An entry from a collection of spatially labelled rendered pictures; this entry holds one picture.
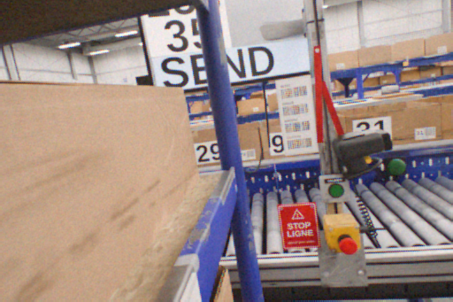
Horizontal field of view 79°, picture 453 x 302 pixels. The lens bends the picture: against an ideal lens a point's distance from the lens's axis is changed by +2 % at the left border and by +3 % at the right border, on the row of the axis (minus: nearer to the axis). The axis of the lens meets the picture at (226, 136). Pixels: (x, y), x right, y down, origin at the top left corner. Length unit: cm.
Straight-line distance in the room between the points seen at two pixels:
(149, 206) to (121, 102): 7
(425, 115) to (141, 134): 139
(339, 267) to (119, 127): 78
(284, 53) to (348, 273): 63
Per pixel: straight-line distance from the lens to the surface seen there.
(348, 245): 73
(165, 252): 18
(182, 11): 80
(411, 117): 147
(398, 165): 140
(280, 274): 89
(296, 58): 84
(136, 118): 18
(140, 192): 18
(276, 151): 135
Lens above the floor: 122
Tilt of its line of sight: 8 degrees down
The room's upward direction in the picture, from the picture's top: 9 degrees counter-clockwise
